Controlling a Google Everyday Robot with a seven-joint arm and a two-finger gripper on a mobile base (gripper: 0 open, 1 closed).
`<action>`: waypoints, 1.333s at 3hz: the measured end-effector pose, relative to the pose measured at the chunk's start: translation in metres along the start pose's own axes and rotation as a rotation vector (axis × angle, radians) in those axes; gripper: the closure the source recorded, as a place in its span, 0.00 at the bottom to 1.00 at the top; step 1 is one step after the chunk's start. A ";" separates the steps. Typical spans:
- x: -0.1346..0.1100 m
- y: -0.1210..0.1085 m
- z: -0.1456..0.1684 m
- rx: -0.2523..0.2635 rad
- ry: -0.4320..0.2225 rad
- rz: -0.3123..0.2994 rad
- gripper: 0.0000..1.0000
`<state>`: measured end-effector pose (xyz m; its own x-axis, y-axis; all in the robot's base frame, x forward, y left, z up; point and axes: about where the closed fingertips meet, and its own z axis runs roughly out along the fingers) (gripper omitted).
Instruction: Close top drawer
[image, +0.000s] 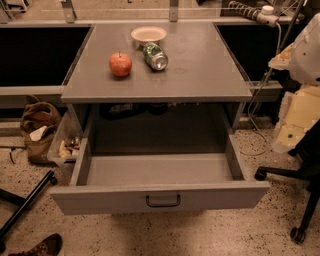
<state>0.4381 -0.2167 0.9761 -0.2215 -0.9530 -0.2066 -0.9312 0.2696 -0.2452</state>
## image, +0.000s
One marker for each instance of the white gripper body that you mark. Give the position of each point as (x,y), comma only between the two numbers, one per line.
(307,55)

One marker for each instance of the grey top drawer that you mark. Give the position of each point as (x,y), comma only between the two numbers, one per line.
(119,184)

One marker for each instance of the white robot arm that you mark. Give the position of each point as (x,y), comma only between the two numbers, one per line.
(302,57)

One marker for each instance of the grey drawer cabinet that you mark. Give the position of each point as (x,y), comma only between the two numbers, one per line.
(156,89)

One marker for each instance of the green soda can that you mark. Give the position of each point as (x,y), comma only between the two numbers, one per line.
(155,56)

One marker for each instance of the white bowl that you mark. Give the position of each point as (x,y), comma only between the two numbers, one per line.
(146,34)

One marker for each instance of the red apple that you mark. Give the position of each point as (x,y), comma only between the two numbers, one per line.
(120,64)

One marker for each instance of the clear plastic storage bin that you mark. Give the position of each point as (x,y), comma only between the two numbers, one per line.
(66,143)

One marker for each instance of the brown fabric bag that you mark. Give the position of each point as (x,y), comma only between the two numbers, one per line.
(39,123)

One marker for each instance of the brown patterned shoe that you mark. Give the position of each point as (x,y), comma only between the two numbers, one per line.
(50,246)

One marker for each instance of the black metal stand leg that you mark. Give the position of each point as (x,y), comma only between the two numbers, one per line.
(21,204)

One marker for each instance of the white coiled hose fixture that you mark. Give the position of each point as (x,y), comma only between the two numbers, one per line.
(265,15)

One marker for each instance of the black top drawer handle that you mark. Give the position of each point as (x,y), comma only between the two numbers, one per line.
(162,202)

